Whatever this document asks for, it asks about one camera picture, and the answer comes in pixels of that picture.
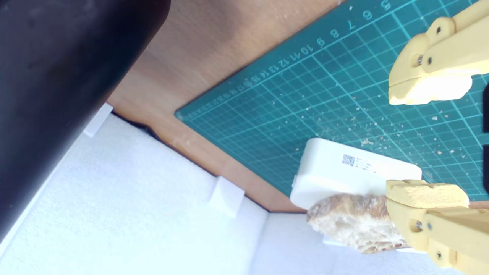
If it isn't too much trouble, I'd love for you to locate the brown bread slice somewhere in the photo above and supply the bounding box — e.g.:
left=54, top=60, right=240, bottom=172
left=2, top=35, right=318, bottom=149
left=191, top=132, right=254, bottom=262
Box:
left=306, top=193, right=411, bottom=254

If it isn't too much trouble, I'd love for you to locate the black two-slot toaster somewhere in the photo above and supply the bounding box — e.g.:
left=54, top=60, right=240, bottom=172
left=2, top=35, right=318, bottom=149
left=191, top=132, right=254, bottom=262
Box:
left=0, top=0, right=172, bottom=245

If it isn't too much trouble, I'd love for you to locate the white block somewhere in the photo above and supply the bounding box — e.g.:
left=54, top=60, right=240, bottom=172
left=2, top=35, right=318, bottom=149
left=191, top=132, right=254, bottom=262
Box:
left=290, top=137, right=423, bottom=210

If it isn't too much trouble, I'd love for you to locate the green cutting mat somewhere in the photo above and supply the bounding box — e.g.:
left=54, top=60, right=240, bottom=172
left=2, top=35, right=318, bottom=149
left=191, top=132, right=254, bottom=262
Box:
left=174, top=0, right=489, bottom=201

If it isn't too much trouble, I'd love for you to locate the white wall clip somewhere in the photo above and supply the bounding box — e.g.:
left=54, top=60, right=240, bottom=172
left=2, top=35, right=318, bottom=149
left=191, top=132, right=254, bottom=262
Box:
left=82, top=103, right=114, bottom=138
left=208, top=176, right=245, bottom=218

